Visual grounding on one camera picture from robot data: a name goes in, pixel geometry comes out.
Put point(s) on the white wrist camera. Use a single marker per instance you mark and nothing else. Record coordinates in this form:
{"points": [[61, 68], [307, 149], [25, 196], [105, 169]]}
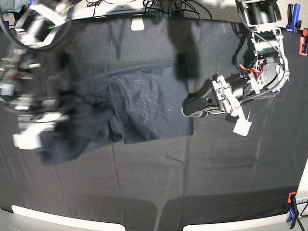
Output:
{"points": [[242, 127], [29, 139]]}

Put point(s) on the black felt table cover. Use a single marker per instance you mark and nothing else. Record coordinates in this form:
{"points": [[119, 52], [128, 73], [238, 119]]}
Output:
{"points": [[211, 176]]}

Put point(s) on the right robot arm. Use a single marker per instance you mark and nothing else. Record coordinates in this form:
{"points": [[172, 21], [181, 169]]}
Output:
{"points": [[39, 29]]}

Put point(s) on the blue clamp far right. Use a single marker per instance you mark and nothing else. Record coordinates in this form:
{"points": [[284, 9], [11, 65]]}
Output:
{"points": [[294, 23]]}

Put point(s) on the blue clamp near right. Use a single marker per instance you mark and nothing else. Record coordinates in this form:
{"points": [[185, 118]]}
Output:
{"points": [[293, 216]]}

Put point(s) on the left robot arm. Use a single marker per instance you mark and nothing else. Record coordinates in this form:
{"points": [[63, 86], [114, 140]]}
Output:
{"points": [[265, 75]]}

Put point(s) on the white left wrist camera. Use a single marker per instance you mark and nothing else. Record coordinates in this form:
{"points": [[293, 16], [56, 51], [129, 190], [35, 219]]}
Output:
{"points": [[242, 127]]}

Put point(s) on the blue clamp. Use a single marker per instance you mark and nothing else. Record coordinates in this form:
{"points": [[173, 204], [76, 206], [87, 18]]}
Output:
{"points": [[294, 23], [293, 216]]}

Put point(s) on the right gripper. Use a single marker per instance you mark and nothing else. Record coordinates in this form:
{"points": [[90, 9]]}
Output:
{"points": [[44, 117]]}

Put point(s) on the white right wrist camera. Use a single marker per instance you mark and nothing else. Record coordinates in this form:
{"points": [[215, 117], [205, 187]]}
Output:
{"points": [[29, 139]]}

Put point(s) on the dark grey t-shirt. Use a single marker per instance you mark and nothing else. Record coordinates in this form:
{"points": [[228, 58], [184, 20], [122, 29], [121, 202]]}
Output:
{"points": [[132, 104]]}

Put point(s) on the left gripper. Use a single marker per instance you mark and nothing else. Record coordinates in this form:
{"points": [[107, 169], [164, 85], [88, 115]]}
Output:
{"points": [[222, 94]]}

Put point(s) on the red clamp far right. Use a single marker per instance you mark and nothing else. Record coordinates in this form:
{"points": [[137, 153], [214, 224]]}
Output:
{"points": [[303, 43]]}

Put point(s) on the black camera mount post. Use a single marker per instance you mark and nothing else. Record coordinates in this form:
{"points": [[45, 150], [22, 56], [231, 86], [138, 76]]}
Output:
{"points": [[180, 32]]}

